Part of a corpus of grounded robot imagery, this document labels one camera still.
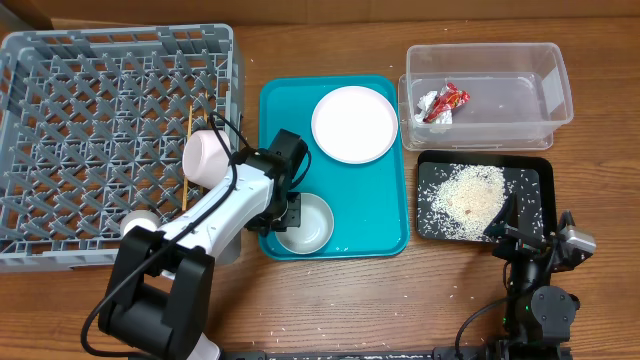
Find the black waste tray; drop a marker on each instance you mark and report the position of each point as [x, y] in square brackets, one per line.
[540, 165]

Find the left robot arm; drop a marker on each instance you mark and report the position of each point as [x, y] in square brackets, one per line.
[158, 294]

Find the grey metal bowl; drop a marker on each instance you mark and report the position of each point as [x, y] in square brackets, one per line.
[307, 225]

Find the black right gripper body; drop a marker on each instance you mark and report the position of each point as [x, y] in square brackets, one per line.
[518, 245]

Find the white cup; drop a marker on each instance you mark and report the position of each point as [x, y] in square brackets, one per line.
[142, 218]

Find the teal plastic tray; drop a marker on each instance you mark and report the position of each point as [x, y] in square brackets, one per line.
[369, 201]

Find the large white round plate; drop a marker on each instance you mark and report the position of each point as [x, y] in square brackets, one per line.
[354, 125]

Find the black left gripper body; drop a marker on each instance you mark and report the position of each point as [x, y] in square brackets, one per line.
[291, 215]

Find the cooked rice leftovers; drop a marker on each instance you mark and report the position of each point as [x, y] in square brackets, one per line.
[457, 202]

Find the grey dishwasher rack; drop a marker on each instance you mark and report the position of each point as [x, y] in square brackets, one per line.
[93, 126]

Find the white paper napkin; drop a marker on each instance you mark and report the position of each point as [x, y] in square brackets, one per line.
[426, 105]

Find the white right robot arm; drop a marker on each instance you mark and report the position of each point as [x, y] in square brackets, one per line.
[538, 315]

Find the small white bowl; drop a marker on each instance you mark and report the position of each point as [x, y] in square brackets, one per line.
[204, 161]

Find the clear plastic bin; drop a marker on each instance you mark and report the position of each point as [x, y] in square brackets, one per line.
[520, 95]

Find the red snack wrapper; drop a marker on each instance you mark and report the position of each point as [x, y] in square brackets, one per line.
[449, 98]

